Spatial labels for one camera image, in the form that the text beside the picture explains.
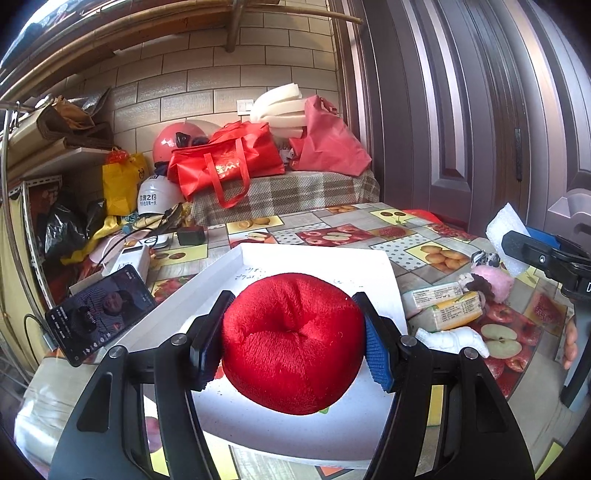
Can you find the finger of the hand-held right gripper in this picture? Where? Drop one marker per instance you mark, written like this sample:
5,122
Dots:
526,251
545,236

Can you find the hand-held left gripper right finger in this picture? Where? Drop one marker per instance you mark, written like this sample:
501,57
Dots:
376,346

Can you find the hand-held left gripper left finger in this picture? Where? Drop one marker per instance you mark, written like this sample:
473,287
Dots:
207,341

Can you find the white foam sheet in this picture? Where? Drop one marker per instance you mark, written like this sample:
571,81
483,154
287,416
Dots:
501,221

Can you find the pink plush toy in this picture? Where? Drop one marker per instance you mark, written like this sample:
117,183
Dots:
496,281

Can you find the white tissue pack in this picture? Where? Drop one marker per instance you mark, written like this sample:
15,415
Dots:
429,297

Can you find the red plush apple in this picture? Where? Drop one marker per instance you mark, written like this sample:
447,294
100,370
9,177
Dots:
291,341

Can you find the yellow tissue pack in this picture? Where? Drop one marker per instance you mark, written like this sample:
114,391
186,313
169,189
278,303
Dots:
455,311

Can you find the white shallow box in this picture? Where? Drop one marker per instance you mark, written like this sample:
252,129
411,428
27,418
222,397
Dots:
277,429

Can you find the person's right hand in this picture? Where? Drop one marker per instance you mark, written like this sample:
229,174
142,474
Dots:
571,344

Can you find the black charger block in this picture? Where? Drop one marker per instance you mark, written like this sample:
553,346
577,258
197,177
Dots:
191,236

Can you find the red plastic bag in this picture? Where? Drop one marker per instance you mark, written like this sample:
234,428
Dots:
425,215

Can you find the white power bank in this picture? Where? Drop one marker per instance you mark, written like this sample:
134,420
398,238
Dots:
131,261

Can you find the black smartphone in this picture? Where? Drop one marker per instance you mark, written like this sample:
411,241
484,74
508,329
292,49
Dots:
97,314

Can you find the fruit print tablecloth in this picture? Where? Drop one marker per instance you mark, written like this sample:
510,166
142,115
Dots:
351,217

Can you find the yellow cloth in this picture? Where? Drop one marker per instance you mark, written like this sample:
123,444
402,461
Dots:
99,235

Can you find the white helmet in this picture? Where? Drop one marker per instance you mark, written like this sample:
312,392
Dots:
157,196

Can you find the brown door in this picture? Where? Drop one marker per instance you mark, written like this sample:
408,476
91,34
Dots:
438,115

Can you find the plaid covered bench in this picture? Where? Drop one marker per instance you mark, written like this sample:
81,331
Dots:
286,194

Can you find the yellow shopping bag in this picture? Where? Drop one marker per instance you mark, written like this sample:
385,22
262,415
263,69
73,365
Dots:
121,184

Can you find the red tote bag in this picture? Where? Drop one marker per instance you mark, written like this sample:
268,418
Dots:
221,161

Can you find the black plastic bag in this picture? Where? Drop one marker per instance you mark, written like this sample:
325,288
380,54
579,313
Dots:
60,226

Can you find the pink helmet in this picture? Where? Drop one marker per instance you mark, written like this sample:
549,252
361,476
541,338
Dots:
171,143

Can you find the red ornament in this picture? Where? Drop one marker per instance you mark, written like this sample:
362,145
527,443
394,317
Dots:
117,156

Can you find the red nonwoven bag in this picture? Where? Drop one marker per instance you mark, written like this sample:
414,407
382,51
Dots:
328,143

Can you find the yellow curtain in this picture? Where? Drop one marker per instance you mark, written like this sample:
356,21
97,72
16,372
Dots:
11,258

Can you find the metal storage shelf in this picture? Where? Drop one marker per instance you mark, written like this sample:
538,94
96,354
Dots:
74,154

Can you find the white foam roll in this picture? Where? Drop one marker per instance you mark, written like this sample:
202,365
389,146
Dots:
281,108

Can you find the brown folded cardboard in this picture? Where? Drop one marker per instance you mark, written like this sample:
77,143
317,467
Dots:
64,120

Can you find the white wall socket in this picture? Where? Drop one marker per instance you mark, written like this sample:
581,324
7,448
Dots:
245,107

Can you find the wooden post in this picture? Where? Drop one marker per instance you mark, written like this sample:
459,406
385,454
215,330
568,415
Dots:
233,27

